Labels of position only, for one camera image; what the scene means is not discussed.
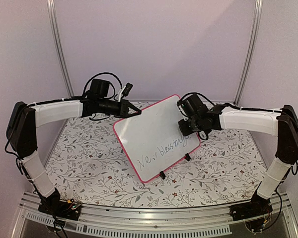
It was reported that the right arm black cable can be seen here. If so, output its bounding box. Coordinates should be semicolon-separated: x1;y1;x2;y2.
181;92;298;176

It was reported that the left aluminium corner post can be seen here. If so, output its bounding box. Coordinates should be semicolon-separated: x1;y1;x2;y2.
46;0;74;96

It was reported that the black whiteboard foot clip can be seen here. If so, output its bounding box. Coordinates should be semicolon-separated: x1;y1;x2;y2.
185;153;191;161
159;171;166;180

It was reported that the pink framed whiteboard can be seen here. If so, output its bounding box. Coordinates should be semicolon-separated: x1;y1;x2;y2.
113;94;201;183

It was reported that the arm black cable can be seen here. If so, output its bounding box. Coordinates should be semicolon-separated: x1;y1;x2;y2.
81;72;122;100
181;92;298;176

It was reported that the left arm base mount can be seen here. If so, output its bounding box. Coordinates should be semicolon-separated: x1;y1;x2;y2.
38;198;82;221

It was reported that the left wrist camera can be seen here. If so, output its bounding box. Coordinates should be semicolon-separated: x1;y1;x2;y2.
114;83;133;102

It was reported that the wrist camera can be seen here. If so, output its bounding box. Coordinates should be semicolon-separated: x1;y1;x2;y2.
114;83;133;102
177;100;189;120

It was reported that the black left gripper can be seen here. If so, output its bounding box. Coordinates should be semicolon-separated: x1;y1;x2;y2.
98;98;142;119

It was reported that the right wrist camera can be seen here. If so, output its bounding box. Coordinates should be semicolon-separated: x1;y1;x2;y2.
177;100;189;120

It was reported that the aluminium front rail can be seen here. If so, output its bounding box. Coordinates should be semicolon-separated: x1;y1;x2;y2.
12;192;298;238

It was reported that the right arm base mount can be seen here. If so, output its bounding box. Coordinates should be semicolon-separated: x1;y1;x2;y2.
229;194;273;221

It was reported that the aluminium corner post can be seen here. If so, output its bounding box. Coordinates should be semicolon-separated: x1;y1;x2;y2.
46;0;74;96
234;0;263;105

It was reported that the floral patterned table mat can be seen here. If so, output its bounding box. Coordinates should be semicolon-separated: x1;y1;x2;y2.
39;101;269;208

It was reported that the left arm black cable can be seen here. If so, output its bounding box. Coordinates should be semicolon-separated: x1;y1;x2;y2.
81;72;122;100

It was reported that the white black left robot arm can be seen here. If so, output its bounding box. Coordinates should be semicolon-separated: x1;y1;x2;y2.
5;78;141;215

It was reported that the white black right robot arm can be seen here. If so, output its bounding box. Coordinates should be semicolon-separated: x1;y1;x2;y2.
177;93;298;216

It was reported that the right aluminium corner post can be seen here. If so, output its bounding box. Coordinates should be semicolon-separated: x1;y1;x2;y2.
234;0;263;105

